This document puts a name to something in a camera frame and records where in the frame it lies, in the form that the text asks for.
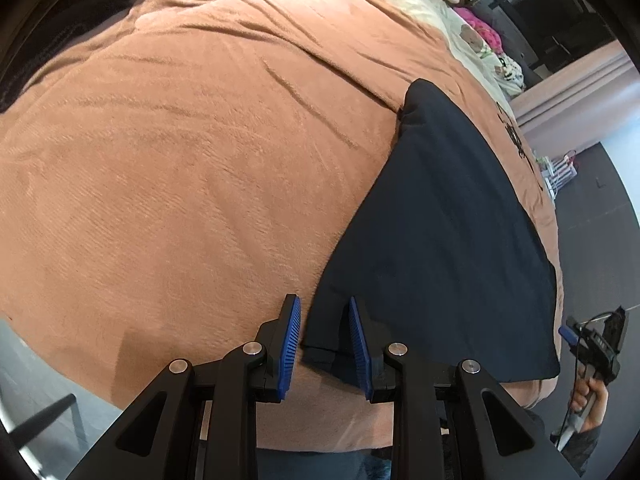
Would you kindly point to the orange blanket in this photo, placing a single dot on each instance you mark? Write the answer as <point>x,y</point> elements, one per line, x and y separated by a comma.
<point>175,185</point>

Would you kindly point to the cream printed quilt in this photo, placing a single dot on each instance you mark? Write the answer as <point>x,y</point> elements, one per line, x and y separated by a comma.
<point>440,10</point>

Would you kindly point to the pink curtain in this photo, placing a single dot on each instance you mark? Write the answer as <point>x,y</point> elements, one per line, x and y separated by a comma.
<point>575,95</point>

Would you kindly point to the pink plush toy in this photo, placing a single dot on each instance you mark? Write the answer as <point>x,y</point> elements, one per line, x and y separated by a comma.
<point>480,30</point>

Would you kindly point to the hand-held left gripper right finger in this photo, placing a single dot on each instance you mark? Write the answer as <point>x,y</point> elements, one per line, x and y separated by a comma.
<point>359,350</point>

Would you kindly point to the black pants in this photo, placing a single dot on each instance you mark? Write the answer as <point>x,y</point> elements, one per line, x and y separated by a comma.
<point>440,235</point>

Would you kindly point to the white black spotted plush toy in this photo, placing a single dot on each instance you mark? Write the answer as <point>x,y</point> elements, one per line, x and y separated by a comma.
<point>507,75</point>

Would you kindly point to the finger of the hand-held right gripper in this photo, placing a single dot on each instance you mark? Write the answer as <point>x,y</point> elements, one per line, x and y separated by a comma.
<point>568,334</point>

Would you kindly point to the person's right hand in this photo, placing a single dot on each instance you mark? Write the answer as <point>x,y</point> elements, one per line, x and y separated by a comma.
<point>595,400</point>

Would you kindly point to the white pink desktop rack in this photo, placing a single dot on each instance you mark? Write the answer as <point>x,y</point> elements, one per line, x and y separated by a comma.
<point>557,172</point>

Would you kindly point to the person's right forearm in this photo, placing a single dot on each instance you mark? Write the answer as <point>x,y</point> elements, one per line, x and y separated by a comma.
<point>585,452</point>

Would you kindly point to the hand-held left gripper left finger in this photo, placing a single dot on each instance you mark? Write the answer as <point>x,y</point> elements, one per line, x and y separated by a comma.
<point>290,350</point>

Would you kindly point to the dark window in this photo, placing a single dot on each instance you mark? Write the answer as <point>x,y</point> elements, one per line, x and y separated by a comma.
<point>550,5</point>

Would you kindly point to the pile of folded black clothes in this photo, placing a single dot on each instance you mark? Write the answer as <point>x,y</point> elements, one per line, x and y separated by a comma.
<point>85,15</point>

